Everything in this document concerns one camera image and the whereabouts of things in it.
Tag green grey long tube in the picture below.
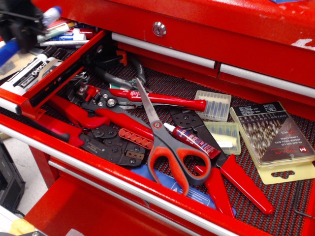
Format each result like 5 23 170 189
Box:
37 23 69 43

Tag black ratchet crimper tool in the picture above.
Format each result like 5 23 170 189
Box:
34 115 146 168

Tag black expo marker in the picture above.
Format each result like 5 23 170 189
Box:
1 46 57 91
10 48 67 95

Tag small clear bit case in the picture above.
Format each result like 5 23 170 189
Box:
204 121 241 155

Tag grey handled pliers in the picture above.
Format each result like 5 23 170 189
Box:
93 54 147 90

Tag black hex key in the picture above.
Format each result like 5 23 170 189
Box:
293 180 312 218

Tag red white marker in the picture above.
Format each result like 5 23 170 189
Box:
69 28 96 39

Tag white blue label marker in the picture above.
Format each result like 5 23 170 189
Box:
49 33 86 41

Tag yellowish drill bit set box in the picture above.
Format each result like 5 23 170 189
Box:
229 102 315 185

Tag open red small drawer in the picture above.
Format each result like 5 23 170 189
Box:
0 29 107 120

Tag red grey handled scissors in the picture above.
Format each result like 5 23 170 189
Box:
136 78 211 196

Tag blue plastic package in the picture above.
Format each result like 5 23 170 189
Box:
130 164 237 217

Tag black plastic crate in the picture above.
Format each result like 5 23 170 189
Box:
0 140 26 212

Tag silver drawer lock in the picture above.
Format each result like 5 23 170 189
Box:
152 22 167 37

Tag clear drill bit case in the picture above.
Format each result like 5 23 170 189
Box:
195 90 232 122

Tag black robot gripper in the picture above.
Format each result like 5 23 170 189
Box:
0 0 46 53

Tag red tool chest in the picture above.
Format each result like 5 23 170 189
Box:
0 0 315 236

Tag red threadlocker tube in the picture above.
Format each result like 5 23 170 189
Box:
163 123 221 159

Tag red handled crimping pliers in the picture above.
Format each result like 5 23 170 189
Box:
170 107 274 217

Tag red handled wire stripper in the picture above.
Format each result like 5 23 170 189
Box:
48 83 207 141

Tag black red drawer liner mat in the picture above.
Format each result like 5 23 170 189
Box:
0 55 315 236

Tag blue capped white marker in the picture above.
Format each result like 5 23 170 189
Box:
0 6 62 65

